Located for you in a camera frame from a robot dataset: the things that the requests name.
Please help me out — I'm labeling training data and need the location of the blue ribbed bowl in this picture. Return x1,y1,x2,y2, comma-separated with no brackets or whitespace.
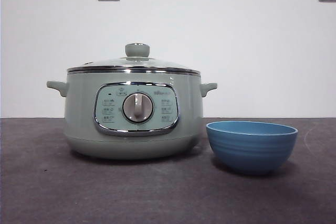
206,120,299,176

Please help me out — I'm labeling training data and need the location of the pale green electric steamer pot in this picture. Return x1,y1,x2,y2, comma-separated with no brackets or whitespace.
46,70,218,160

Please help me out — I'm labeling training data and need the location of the glass lid with green knob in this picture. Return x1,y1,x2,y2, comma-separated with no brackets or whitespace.
66,42,201,74

